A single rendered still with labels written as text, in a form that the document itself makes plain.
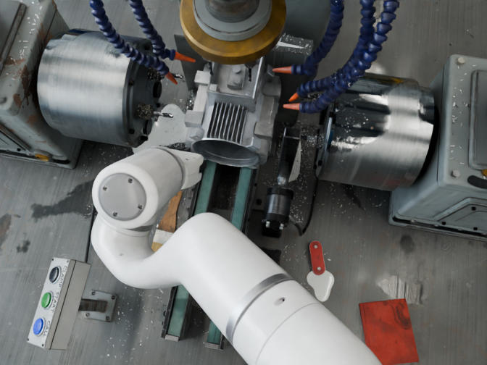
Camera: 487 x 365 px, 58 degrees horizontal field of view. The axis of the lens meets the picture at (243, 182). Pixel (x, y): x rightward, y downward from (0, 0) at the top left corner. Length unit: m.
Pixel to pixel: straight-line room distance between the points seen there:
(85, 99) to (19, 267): 0.52
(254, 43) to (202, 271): 0.42
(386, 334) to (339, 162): 0.47
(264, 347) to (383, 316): 0.80
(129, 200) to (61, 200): 0.76
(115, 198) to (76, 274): 0.42
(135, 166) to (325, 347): 0.30
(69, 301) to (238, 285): 0.57
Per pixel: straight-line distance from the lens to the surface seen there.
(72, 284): 0.96
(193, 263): 0.47
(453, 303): 1.27
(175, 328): 1.05
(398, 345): 1.21
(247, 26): 0.75
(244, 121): 0.94
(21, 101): 1.05
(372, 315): 1.19
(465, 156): 0.95
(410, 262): 1.24
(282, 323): 0.41
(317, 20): 1.08
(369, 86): 0.95
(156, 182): 0.55
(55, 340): 0.96
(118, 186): 0.56
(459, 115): 0.98
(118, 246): 0.61
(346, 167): 0.94
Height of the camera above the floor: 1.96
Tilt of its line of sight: 73 degrees down
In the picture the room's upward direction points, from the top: 3 degrees counter-clockwise
